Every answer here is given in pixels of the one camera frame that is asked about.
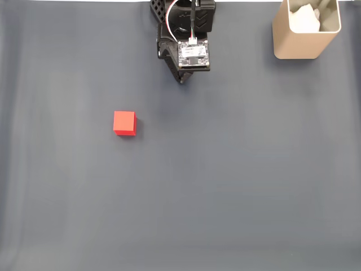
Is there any black camera cable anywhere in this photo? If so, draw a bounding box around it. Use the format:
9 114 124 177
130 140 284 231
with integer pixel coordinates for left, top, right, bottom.
189 0 197 40

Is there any grey table mat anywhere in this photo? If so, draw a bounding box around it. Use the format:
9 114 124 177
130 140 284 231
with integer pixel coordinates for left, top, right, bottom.
0 2 361 271

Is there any beige box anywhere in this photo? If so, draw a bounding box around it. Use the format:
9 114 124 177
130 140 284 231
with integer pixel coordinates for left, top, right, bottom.
272 0 342 60

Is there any white crumpled tissue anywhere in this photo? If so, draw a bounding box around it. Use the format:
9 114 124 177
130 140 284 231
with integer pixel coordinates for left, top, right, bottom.
289 3 322 33

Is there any camera circuit board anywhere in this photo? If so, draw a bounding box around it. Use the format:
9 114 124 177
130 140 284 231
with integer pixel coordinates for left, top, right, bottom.
177 39 212 69

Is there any white red servo cable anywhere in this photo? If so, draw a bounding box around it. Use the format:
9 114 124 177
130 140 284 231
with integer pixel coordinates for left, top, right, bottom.
165 0 183 44

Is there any red cube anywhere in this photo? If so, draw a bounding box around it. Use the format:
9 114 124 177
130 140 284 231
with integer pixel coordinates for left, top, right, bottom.
113 111 138 137

